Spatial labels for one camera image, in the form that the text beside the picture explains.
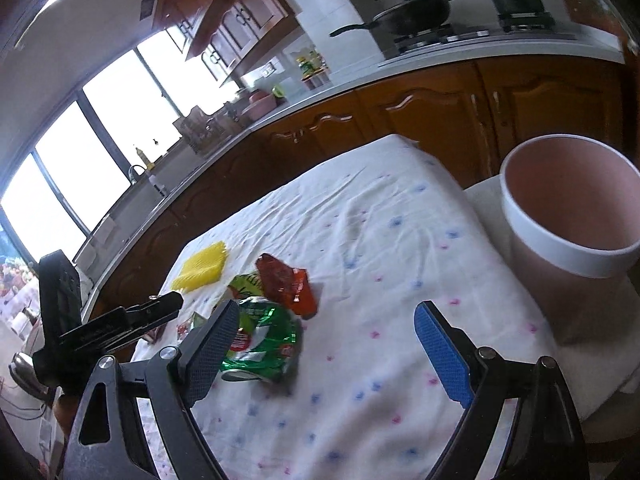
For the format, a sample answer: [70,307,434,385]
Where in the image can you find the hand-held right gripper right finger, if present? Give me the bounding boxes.
[413,301,586,480]

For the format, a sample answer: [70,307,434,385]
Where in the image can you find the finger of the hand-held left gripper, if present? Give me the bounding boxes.
[122,292,185,326]
[60,310,168,357]

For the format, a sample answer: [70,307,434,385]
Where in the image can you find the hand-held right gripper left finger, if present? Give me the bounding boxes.
[62,299,242,480]

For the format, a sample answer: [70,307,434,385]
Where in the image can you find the clear plastic wrapper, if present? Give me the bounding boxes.
[176,311,211,343]

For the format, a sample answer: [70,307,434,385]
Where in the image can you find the crushed green drink can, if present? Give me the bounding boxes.
[220,296,303,383]

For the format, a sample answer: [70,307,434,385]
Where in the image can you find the pink bin with white rim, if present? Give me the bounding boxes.
[500,133,640,346]

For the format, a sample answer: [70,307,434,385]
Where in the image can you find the colourful printed cloth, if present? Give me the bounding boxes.
[0,252,41,321]

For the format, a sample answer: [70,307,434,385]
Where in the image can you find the yellow foam fruit net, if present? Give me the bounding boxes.
[171,241,228,292]

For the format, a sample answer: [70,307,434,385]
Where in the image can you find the green yellow snack wrapper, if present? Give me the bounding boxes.
[227,271,266,303]

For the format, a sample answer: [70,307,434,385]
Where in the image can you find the shiny metal object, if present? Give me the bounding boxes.
[10,351,53,403]

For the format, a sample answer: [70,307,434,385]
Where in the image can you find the red snack packet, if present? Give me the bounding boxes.
[255,253,318,317]

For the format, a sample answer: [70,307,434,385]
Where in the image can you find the white floral tablecloth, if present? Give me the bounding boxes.
[130,132,566,480]

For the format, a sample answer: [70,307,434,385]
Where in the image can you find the sink faucet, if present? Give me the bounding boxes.
[129,164,166,198]

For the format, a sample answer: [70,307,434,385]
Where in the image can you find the cluttered utensil rack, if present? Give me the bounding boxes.
[172,106,236,156]

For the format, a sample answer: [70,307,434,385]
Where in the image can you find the kitchen window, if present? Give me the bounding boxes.
[0,27,241,261]

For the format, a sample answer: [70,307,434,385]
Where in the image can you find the wooden base cabinets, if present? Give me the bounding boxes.
[82,57,626,321]

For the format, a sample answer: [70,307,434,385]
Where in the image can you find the white kitchen countertop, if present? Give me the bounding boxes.
[75,35,626,271]

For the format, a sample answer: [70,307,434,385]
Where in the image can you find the gas stove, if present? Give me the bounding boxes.
[380,12,576,56]

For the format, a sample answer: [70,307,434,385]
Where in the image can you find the black wok with lid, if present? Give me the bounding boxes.
[329,0,456,38]

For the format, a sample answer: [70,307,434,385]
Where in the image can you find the wooden wall cabinets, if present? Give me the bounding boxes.
[152,0,296,83]

